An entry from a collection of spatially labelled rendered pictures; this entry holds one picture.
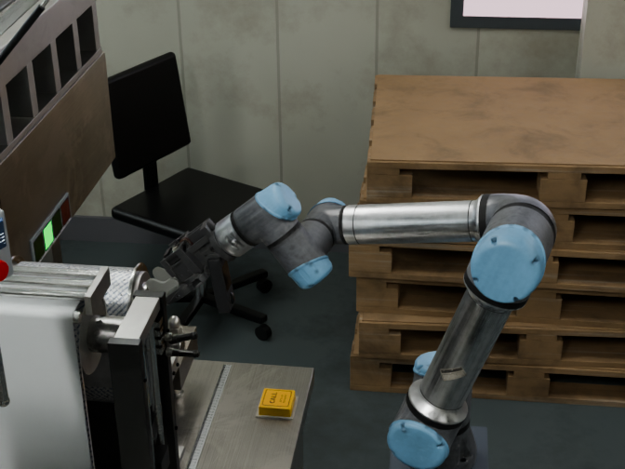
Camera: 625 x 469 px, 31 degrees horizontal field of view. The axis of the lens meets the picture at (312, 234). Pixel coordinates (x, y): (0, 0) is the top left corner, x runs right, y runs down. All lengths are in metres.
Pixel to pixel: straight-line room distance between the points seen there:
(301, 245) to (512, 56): 2.68
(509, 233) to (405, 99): 2.28
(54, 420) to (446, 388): 0.68
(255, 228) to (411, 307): 1.97
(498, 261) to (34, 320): 0.75
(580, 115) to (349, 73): 1.06
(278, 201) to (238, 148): 2.83
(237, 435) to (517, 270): 0.82
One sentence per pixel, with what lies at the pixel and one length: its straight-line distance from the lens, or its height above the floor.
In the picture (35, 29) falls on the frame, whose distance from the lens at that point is 2.56.
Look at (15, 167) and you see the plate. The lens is 2.45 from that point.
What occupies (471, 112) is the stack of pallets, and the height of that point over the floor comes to 0.91.
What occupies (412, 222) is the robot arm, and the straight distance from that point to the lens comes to 2.04.
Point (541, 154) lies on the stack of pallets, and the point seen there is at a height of 0.91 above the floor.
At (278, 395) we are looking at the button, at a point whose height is 0.92.
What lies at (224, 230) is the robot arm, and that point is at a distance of 2.03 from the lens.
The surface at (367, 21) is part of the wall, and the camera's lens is 4.54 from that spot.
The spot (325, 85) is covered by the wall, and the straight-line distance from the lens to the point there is 4.64.
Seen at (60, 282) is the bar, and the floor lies 1.45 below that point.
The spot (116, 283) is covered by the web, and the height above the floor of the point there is 1.30.
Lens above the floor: 2.37
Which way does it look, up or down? 28 degrees down
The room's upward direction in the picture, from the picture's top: 1 degrees counter-clockwise
